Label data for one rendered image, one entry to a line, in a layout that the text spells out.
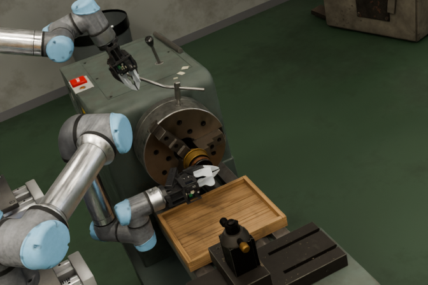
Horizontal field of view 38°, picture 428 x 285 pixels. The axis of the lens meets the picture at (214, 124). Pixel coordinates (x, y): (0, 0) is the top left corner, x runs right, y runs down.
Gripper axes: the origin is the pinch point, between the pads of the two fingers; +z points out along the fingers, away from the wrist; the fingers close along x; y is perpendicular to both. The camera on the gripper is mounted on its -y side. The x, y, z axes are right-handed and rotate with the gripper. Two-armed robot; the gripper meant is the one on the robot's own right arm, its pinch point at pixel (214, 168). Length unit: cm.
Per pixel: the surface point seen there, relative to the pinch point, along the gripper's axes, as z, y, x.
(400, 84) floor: 197, -158, -108
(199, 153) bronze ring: -2.2, -6.0, 4.2
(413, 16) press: 246, -201, -83
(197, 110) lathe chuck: 4.6, -17.5, 13.4
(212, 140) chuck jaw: 5.5, -12.3, 3.0
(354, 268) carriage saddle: 17, 52, -15
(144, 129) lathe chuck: -14.3, -22.4, 11.7
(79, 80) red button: -25, -67, 19
